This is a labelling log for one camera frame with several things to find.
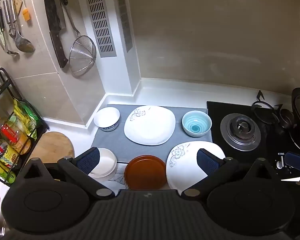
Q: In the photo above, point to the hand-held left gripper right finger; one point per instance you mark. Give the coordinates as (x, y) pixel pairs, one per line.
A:
(207, 163)

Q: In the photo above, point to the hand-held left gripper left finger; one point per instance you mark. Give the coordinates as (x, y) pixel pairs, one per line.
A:
(88, 158)

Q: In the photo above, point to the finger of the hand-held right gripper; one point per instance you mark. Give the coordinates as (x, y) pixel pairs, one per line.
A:
(296, 159)
(298, 179)

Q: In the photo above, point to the white bowl with blue pattern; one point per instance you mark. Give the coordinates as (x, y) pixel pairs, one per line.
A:
(106, 118)

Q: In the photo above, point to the stove control knob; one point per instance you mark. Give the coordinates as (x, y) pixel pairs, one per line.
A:
(280, 163)

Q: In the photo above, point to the plain white round bowl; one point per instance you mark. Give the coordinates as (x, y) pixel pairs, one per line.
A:
(105, 163)

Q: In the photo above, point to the small white square floral plate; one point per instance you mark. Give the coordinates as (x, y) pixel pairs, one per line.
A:
(185, 167)

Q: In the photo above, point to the grey mat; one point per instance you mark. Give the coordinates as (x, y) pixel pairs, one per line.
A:
(110, 142)

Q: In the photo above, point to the white line-patterned placemat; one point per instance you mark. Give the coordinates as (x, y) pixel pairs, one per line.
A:
(118, 171)

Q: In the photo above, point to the black gas stove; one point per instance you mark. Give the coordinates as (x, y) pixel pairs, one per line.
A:
(265, 145)

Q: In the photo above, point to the round wooden cutting board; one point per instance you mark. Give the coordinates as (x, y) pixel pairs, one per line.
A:
(52, 147)

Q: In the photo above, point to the blue swirl bowl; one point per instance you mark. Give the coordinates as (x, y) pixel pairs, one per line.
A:
(196, 123)

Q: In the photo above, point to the silver stove burner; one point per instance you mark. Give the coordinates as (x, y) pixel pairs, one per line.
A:
(240, 132)

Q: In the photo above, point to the brown round plate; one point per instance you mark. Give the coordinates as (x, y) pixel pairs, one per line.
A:
(145, 172)

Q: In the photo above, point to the black pan support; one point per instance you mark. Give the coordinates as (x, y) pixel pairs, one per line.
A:
(258, 105)

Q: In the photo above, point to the large white square floral plate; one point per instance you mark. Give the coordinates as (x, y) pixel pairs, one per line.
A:
(150, 126)

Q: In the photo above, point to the yellow oil bottle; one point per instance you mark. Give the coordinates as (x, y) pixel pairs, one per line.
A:
(17, 140)

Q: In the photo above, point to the green and yellow packets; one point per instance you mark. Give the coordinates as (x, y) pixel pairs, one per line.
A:
(25, 116)

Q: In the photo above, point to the metal ladle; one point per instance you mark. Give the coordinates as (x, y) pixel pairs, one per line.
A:
(23, 43)

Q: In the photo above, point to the wide grey vent grille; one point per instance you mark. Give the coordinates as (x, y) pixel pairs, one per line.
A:
(100, 22)

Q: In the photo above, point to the orange scraper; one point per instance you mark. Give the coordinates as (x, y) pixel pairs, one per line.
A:
(26, 14)

